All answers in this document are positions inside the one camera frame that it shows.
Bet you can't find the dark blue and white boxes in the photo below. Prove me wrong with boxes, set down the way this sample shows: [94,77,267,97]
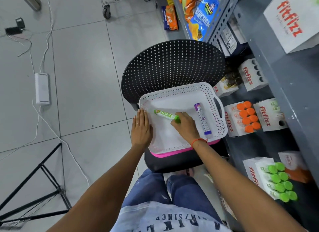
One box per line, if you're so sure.
[216,16,249,58]

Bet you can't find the person's right hand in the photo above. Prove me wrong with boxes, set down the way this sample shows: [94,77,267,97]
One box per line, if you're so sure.
[171,112,207,146]

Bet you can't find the grey printed shirt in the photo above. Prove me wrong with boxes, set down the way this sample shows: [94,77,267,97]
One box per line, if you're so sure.
[110,201,232,232]

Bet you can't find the blue snack packet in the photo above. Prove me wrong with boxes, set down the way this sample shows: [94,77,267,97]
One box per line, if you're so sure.
[188,0,219,41]

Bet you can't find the black tripod stand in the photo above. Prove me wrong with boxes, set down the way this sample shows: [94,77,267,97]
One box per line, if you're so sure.
[0,143,72,226]

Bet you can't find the orange and blue biscuit pack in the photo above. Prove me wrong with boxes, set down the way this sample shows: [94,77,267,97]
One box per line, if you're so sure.
[161,4,179,31]

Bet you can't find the red wrist thread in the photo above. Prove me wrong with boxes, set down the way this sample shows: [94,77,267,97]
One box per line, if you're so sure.
[191,138,208,148]

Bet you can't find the white power cable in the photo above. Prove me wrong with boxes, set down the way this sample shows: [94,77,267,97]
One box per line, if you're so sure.
[31,100,90,187]
[39,0,55,74]

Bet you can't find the green-capped white tube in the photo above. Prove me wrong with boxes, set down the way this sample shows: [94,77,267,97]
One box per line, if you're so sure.
[154,109,181,124]

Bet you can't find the cluster of dark-capped tubes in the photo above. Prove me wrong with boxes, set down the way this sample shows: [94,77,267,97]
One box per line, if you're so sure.
[225,64,244,87]

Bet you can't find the grey metal shelf rack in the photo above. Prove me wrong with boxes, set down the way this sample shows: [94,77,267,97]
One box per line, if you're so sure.
[171,0,319,232]

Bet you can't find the row of green-capped tubes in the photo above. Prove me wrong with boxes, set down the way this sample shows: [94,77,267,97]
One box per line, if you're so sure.
[260,162,298,203]

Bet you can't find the white carton holding green tubes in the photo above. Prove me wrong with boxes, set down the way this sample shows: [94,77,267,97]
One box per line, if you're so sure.
[242,157,278,200]

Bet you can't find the black caster wheel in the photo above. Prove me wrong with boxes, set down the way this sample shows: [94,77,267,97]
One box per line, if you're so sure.
[102,1,111,20]

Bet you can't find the person's left hand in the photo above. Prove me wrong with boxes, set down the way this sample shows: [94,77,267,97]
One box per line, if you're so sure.
[131,109,153,150]

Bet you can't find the small white yellow-print carton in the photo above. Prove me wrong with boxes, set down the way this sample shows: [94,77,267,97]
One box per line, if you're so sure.
[213,77,239,98]

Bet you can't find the row of orange-capped tubes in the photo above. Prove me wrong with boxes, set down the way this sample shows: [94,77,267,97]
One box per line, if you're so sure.
[236,101,262,133]

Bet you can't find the person's left forearm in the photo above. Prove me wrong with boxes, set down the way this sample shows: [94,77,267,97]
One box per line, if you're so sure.
[47,144,148,232]

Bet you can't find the white carton with green print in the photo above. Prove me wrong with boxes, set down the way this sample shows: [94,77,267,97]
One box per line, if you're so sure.
[253,98,288,132]

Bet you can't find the orange snack packet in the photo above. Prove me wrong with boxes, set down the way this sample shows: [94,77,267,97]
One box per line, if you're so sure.
[177,0,208,23]

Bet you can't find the white and orange carton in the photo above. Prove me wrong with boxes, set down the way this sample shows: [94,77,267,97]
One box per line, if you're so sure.
[278,151,313,184]

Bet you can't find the white carton with round holes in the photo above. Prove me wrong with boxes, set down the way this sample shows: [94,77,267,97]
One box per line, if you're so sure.
[238,58,269,92]

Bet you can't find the person's right forearm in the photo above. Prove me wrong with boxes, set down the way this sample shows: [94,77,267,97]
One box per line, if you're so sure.
[192,140,307,232]

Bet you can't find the white perforated plastic basket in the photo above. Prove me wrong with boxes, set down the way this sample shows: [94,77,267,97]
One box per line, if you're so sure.
[139,82,228,155]

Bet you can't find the pink plastic basket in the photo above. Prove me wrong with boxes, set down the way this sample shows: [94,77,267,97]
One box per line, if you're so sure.
[149,139,221,158]

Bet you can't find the purple-capped white tube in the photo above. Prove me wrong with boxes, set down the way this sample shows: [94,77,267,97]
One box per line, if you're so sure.
[194,103,213,136]

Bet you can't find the large white red-print carton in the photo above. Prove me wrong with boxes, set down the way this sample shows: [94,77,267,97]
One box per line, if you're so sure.
[263,0,319,54]

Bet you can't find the white carton with orange print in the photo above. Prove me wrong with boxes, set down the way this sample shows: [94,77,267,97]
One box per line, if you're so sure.
[223,101,250,138]

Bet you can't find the black charger plug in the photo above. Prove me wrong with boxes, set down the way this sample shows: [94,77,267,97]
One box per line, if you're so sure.
[5,17,26,35]

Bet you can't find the white power adapter box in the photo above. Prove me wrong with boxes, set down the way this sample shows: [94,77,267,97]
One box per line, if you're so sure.
[35,72,50,105]

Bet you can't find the black perforated chair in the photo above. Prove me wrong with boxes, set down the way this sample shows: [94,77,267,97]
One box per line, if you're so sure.
[121,39,229,174]

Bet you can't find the blue jeans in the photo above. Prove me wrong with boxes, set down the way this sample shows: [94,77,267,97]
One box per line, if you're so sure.
[121,169,222,223]

